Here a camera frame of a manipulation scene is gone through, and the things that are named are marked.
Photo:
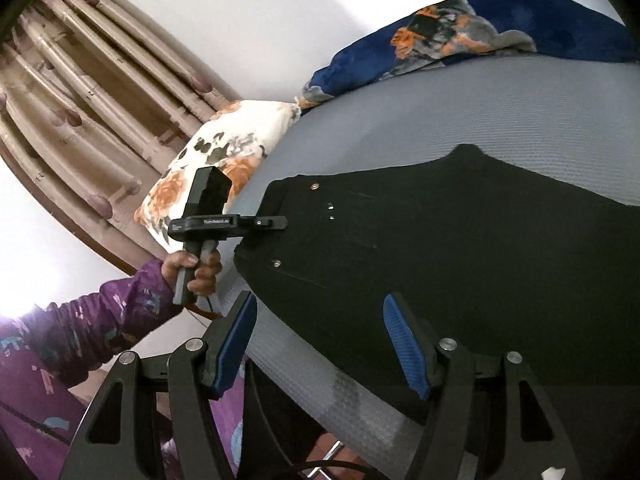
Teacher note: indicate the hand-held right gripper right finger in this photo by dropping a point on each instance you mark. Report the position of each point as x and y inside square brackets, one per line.
[405, 345]

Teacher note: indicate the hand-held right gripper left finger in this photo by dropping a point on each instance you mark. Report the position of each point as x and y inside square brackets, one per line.
[235, 345]

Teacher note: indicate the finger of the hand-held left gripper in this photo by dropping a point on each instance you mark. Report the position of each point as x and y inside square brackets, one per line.
[265, 222]

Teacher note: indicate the black pants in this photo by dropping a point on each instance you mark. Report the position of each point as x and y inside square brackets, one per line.
[475, 260]

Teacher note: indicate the person's left forearm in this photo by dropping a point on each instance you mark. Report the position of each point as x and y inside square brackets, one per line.
[115, 315]

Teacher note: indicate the person's left hand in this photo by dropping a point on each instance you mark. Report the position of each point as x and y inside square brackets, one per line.
[207, 275]

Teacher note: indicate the white orange floral pillow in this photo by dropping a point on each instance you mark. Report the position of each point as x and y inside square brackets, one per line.
[225, 150]

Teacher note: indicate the beige pleated curtain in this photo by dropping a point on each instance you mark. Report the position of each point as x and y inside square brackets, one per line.
[75, 85]

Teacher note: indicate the grey textured bed mat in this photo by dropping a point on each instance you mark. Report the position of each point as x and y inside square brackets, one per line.
[450, 110]

